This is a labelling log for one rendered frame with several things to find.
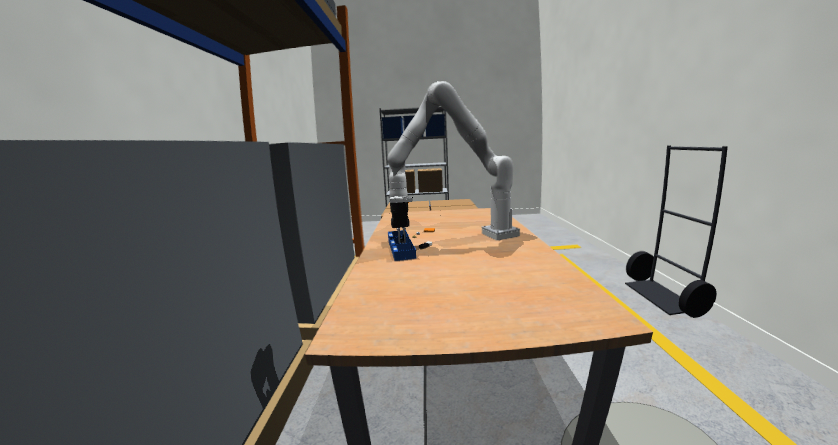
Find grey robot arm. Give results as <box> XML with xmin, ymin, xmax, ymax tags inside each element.
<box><xmin>387</xmin><ymin>82</ymin><xmax>513</xmax><ymax>230</ymax></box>

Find blue rack of bins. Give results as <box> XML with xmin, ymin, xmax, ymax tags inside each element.
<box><xmin>388</xmin><ymin>230</ymin><xmax>416</xmax><ymax>261</ymax></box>

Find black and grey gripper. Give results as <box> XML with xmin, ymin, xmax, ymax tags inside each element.
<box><xmin>389</xmin><ymin>187</ymin><xmax>412</xmax><ymax>243</ymax></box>

